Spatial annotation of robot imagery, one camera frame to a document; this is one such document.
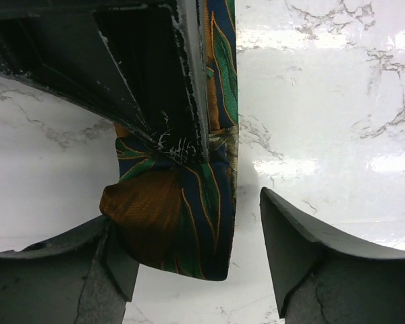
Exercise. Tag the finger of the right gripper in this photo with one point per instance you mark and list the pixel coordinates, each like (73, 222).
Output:
(140, 64)

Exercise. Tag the floral brown green tie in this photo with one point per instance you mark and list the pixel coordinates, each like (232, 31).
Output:
(176, 218)

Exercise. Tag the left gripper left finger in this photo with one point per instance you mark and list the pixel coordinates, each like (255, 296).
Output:
(80, 276)

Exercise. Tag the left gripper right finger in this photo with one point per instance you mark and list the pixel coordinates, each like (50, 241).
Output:
(321, 274)

